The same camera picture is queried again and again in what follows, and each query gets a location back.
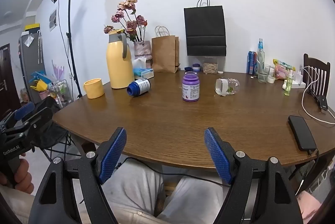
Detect yellow cup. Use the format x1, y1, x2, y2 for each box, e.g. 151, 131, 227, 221
83, 78, 105, 99

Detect black paper bag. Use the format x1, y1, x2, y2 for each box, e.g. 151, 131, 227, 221
184, 0, 227, 57

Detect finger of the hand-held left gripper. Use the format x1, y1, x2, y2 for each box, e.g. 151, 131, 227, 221
0, 102, 36, 128
5, 107, 54, 136

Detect blue tissue box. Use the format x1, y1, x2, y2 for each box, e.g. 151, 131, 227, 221
132, 58, 154, 79

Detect dark brown door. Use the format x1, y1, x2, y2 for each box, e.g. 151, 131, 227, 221
0, 43, 20, 115

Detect purple pill bottle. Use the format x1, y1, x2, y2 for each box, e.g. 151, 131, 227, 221
182, 71, 201, 102

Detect white cable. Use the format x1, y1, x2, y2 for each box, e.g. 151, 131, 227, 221
301, 66, 335, 125

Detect dried pink flowers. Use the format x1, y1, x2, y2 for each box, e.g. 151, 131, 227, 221
104, 0, 147, 42

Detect pink cloth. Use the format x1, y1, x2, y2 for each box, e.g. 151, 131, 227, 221
296, 191, 323, 224

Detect pink snack bag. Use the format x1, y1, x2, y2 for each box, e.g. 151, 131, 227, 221
273, 59, 296, 80

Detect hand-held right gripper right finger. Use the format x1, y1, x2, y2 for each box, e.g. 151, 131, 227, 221
204, 127, 308, 224

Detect person's grey pants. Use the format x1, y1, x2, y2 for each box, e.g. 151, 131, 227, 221
101, 160, 231, 224

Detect brown paper bag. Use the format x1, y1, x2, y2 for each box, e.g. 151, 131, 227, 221
151, 26, 180, 73

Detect wire storage trolley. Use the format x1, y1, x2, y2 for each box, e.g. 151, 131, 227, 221
48, 80, 74, 109

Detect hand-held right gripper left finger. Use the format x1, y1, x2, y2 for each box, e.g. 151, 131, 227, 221
28, 127, 128, 224

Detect black folding chair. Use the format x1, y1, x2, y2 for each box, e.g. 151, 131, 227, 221
31, 96, 82, 162

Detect glass bottle blue label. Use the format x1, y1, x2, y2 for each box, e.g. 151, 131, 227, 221
256, 38, 267, 75

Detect pink mottled vase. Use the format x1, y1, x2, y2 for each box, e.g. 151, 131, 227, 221
134, 41, 152, 61

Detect person's left hand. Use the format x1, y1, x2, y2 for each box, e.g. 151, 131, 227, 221
0, 153, 35, 196

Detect purple artificial plant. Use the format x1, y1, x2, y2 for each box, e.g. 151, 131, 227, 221
52, 60, 65, 80

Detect blue cap pill bottle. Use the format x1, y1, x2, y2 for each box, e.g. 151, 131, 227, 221
127, 78, 151, 96

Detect black power bank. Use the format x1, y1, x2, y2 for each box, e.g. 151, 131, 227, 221
288, 115, 317, 152

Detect dark wooden chair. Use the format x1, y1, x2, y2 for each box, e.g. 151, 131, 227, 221
303, 53, 331, 99

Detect clear plastic bottle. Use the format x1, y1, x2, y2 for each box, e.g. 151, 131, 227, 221
215, 78, 240, 97

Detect grey refrigerator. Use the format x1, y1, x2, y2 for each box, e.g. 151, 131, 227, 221
18, 30, 46, 103

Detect red and blue can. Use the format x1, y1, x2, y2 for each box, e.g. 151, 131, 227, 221
247, 51, 258, 75

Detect clear drinking glass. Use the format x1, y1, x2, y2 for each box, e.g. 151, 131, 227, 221
258, 64, 271, 83

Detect yellow and blue plastic toys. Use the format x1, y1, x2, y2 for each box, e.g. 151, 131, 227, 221
30, 71, 50, 93

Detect green spray bottle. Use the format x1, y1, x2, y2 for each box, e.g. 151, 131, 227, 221
285, 70, 293, 96

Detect clear grain container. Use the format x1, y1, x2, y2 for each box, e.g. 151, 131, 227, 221
203, 57, 218, 74

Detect yellow thermos jug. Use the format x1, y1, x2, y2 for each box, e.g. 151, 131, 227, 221
106, 29, 135, 89

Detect black power bank cable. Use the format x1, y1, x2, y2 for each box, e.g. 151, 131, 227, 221
301, 149, 321, 188

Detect wall picture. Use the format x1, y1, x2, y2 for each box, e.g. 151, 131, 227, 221
49, 9, 57, 31

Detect small black device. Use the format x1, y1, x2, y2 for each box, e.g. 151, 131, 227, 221
307, 90, 329, 110

